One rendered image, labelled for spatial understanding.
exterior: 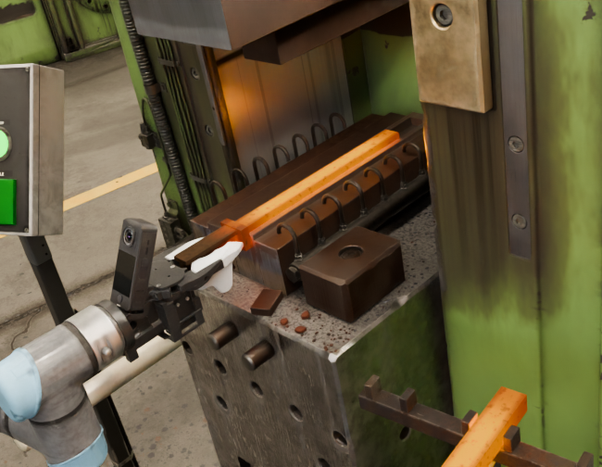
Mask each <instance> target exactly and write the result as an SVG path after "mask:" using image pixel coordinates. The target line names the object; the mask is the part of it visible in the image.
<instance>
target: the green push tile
mask: <svg viewBox="0 0 602 467"><path fill-rule="evenodd" d="M16 223H17V180H14V179H0V224H2V225H16Z"/></svg>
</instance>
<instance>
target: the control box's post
mask: <svg viewBox="0 0 602 467"><path fill-rule="evenodd" d="M18 237H19V241H20V242H21V244H22V247H23V249H24V252H25V254H26V257H27V259H28V261H29V262H30V264H31V267H32V269H33V272H34V274H35V277H36V279H37V282H38V284H39V285H40V288H41V290H42V293H43V295H44V299H45V301H46V304H47V306H48V308H49V310H50V313H51V315H52V317H53V320H54V322H55V325H56V326H58V325H59V324H61V323H62V322H64V321H65V320H66V319H68V318H70V317H71V316H73V315H75V314H74V312H73V309H72V307H71V305H70V303H69V299H68V296H67V293H66V291H65V288H64V286H63V284H62V282H61V279H60V277H59V274H58V272H57V269H56V265H55V263H54V261H53V258H52V257H53V256H52V254H51V251H50V249H49V246H48V244H47V242H46V239H45V237H44V235H42V236H19V235H18ZM93 408H94V412H95V415H96V417H97V420H98V421H99V423H100V424H101V425H102V427H103V429H104V432H103V434H104V437H105V440H106V442H107V452H108V455H109V457H110V459H111V460H113V461H114V462H115V463H116V464H120V463H121V462H122V461H124V460H125V459H127V458H128V457H129V456H130V453H129V451H128V449H127V447H126V444H125V441H124V439H123V436H122V434H121V431H120V429H119V426H118V423H117V421H116V418H115V416H114V413H113V410H112V409H111V406H110V404H109V401H108V399H107V397H106V398H104V399H103V400H101V401H100V402H99V403H97V404H96V405H94V406H93ZM121 467H134V465H133V462H132V460H129V461H128V462H126V463H125V464H124V465H122V466H121Z"/></svg>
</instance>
